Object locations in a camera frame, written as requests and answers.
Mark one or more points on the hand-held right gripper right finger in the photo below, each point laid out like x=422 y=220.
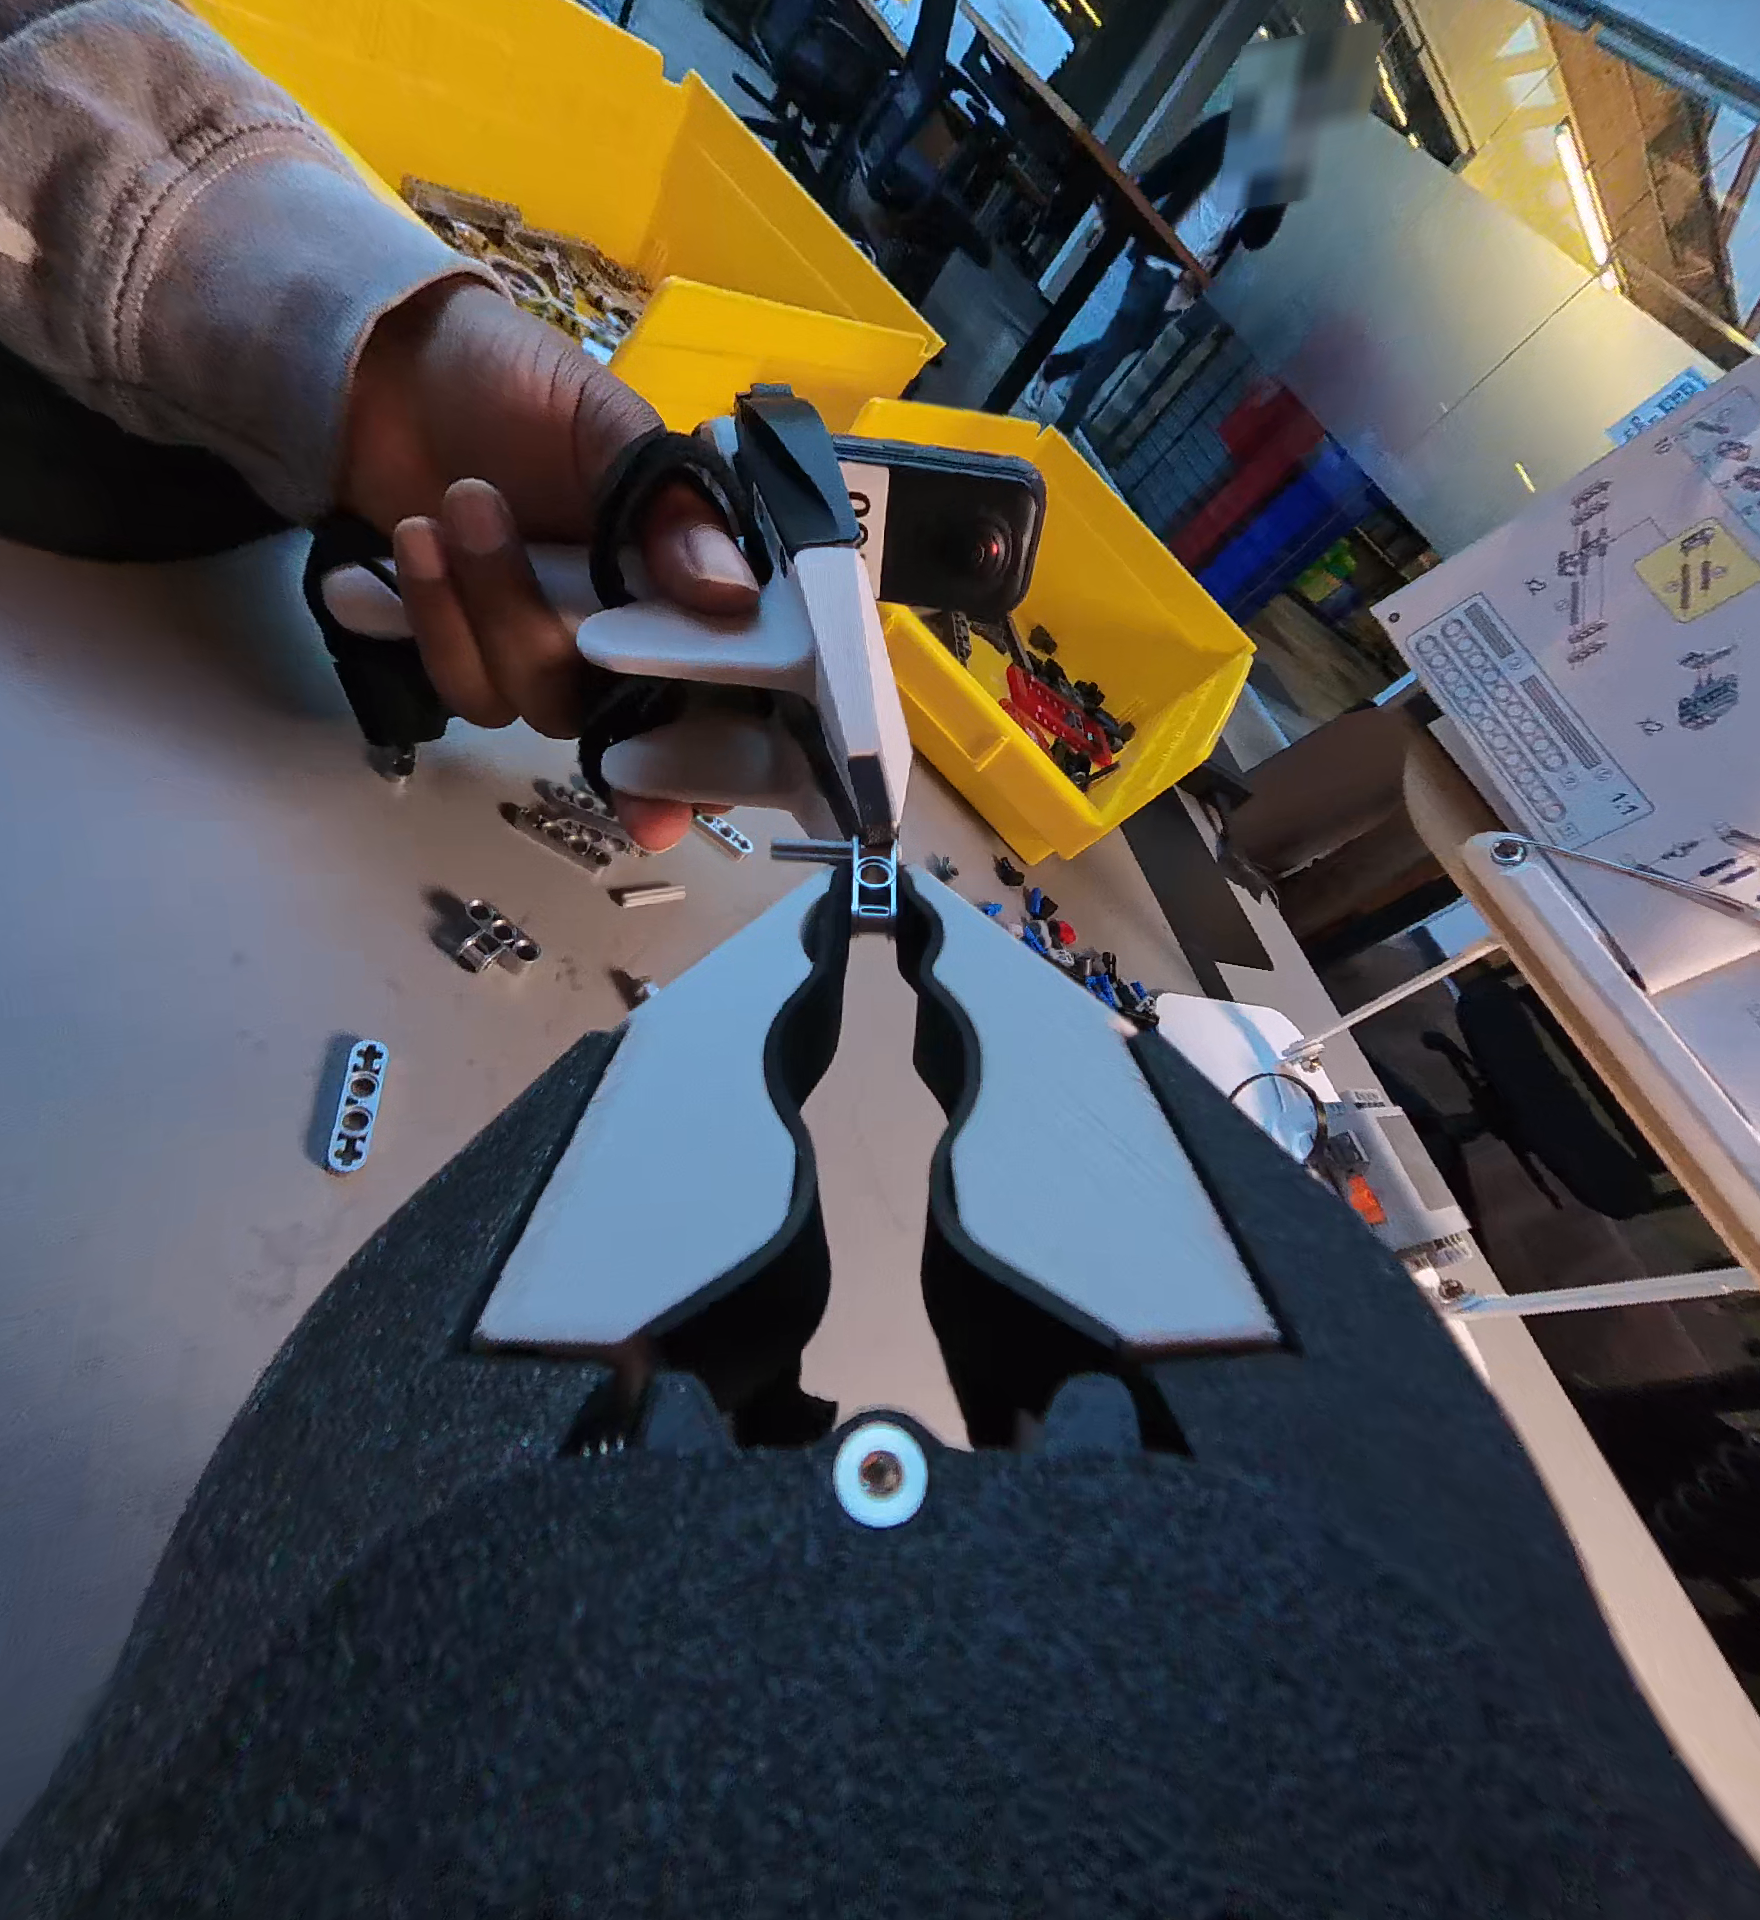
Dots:
x=1106 y=1200

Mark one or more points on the scattered chrome beams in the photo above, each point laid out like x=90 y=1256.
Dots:
x=356 y=1104

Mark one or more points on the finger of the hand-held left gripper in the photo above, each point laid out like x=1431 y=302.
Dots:
x=731 y=765
x=850 y=676

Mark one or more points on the heap of dark building pieces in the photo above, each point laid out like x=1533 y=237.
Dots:
x=1044 y=676

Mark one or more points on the light grey short axle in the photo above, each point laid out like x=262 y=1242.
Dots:
x=647 y=897

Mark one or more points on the black mesh pad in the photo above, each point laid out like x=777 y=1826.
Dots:
x=40 y=481

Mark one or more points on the person's left hand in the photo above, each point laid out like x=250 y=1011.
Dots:
x=490 y=406

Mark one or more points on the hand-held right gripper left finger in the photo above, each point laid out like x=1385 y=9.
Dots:
x=640 y=1200

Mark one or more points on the person's left forearm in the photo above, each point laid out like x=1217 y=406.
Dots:
x=145 y=225

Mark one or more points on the white paper notice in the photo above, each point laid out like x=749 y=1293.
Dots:
x=1659 y=409

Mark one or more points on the pile of small coloured connectors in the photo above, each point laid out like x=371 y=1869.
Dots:
x=1074 y=945

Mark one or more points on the dark grey connector piece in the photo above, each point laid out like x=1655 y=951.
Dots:
x=875 y=886

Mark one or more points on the grey desk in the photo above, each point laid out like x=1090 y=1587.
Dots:
x=145 y=974

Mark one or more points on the stack of red crates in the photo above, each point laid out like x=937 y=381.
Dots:
x=1249 y=465

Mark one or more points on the blue crate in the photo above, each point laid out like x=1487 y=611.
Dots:
x=1300 y=525

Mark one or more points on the black office chair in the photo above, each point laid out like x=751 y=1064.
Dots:
x=1554 y=1095
x=879 y=106

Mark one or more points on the grey battery box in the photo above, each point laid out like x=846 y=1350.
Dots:
x=1398 y=1170

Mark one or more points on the stack of grey crates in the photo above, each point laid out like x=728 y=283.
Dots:
x=1165 y=406

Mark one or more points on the instruction booklet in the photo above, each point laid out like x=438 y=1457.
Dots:
x=1645 y=676

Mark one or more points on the wooden top table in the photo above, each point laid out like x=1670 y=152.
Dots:
x=1106 y=150

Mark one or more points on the far left yellow bin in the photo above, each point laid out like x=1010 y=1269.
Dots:
x=521 y=262

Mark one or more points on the yellow bin with red panels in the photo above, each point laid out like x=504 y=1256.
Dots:
x=1120 y=570

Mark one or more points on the wooden book stand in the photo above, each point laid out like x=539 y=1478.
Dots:
x=1599 y=990

